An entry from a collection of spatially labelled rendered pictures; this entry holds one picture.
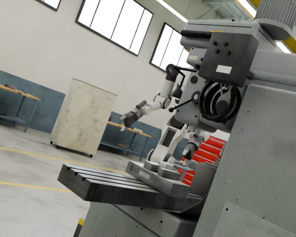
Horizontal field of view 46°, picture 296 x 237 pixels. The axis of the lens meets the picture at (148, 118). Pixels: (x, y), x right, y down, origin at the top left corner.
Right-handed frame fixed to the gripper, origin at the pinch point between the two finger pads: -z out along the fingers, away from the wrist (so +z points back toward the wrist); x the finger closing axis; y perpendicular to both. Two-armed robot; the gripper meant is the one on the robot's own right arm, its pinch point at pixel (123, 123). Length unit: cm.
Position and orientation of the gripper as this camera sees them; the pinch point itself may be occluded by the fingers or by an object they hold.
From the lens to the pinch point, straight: 256.1
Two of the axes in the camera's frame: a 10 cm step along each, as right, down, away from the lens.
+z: 6.1, -4.8, 6.4
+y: 7.9, 3.4, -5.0
